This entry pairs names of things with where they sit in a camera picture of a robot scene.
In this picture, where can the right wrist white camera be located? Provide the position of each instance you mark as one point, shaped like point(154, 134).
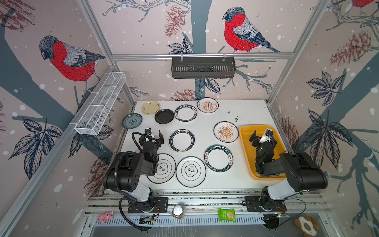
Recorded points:
point(267, 136)

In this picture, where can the green snack packet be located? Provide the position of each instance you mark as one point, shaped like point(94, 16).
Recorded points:
point(226, 215)

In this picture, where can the black hanging wire basket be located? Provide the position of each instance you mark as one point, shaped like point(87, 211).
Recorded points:
point(203, 68)

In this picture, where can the black small plate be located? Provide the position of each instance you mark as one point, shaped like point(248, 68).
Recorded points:
point(164, 116)

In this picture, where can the small teal patterned plate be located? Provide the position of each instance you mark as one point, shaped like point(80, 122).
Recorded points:
point(132, 121)

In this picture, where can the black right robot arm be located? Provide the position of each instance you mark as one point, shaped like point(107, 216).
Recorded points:
point(302, 173)

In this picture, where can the yellow small plate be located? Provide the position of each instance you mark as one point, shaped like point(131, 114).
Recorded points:
point(151, 107)

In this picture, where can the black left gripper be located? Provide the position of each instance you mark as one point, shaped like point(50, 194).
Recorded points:
point(154, 140)

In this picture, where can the green lettered rim plate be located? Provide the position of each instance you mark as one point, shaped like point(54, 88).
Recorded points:
point(218, 158)
point(185, 113)

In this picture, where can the brown white flower toy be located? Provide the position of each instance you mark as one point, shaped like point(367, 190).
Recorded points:
point(307, 225)

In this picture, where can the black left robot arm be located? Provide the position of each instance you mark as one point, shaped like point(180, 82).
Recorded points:
point(124, 174)

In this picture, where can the yellow plastic bin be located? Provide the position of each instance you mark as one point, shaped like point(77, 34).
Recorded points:
point(245, 133)

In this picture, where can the pink pig toy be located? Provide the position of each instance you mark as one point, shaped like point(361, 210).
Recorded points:
point(106, 216)

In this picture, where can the green rim red ring plate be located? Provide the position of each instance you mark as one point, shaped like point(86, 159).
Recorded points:
point(181, 140)

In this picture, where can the orange sunburst plate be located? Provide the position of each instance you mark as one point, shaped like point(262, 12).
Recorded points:
point(207, 105)
point(226, 132)

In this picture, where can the small glass jar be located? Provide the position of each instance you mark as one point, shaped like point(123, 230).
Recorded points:
point(178, 211)

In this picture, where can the white wire mesh shelf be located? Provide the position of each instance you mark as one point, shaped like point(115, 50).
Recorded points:
point(96, 113)

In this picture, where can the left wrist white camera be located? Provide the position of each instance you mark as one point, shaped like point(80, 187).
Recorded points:
point(148, 132)

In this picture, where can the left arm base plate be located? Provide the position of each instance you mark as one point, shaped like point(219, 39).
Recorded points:
point(160, 204)

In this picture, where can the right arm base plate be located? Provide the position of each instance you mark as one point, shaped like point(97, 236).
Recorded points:
point(259, 204)

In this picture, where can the wrist white camera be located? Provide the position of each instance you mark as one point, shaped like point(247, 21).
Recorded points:
point(267, 136)
point(148, 132)

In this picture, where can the white flower motif plate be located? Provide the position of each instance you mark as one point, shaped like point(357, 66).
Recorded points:
point(191, 172)
point(166, 168)

